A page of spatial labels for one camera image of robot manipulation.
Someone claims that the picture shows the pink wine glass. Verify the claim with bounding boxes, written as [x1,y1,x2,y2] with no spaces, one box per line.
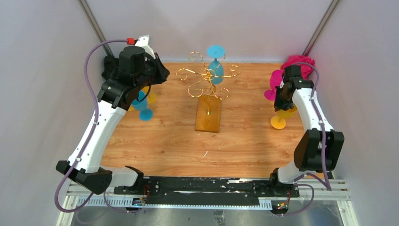
[264,69,283,101]

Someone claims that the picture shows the blue wine glass front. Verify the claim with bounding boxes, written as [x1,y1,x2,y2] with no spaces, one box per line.
[131,91,153,121]

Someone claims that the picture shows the blue wine glass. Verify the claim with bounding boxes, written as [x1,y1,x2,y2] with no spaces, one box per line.
[131,91,153,121]
[207,45,225,85]

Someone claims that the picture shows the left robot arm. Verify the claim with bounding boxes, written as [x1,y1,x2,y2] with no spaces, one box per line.
[56,45,169,194]

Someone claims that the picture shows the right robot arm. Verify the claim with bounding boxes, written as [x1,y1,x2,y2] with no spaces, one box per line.
[268,62,344,197]

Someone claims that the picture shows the pink cloth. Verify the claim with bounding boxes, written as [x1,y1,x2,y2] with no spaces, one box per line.
[280,55,316,79]

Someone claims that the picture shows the black cloth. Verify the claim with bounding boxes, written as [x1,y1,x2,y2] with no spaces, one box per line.
[101,56,119,80]

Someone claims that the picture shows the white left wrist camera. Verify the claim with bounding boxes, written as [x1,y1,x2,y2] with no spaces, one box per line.
[127,34,156,59]

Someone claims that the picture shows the gold wire wine glass rack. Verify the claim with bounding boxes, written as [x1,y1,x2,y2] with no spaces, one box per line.
[176,51,241,133]

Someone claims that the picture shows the aluminium front rail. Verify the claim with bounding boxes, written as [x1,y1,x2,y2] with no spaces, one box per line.
[64,175,358,226]

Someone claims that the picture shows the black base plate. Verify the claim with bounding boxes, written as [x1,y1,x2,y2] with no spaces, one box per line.
[113,176,299,206]

